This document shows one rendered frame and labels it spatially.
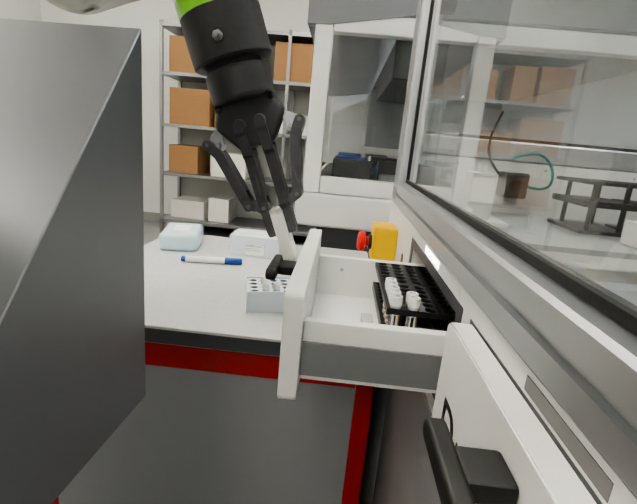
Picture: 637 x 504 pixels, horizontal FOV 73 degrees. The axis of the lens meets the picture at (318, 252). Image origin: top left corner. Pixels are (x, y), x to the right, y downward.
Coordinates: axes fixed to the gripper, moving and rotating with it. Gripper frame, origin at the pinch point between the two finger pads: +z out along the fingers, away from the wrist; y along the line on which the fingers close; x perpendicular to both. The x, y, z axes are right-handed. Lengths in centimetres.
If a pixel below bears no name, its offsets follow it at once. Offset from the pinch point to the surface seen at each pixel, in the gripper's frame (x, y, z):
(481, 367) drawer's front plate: 27.9, -15.1, 6.6
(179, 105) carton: -379, 137, -84
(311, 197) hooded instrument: -77, 4, 4
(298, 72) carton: -377, 17, -81
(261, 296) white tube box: -16.3, 10.0, 12.3
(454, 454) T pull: 34.3, -11.8, 7.1
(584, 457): 36.9, -16.8, 6.2
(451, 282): 12.9, -16.8, 6.3
